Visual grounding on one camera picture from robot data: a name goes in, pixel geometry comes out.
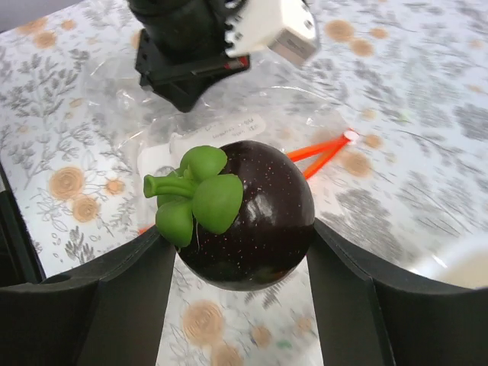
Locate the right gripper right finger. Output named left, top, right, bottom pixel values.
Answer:
left=307, top=220, right=487, bottom=366

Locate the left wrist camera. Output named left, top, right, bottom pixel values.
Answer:
left=225, top=0, right=319, bottom=66

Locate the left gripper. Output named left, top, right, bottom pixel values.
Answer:
left=127, top=1, right=250, bottom=113

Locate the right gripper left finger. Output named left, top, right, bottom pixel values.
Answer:
left=1, top=227, right=175, bottom=365

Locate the floral table mat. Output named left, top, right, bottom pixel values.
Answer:
left=0, top=0, right=488, bottom=366

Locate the fake dark mangosteen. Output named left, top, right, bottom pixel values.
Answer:
left=143, top=140, right=315, bottom=291

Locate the zip bag of fake fruit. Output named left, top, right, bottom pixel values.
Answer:
left=83, top=56, right=348, bottom=230

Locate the white plastic basket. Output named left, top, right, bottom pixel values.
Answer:
left=408, top=233, right=487, bottom=290

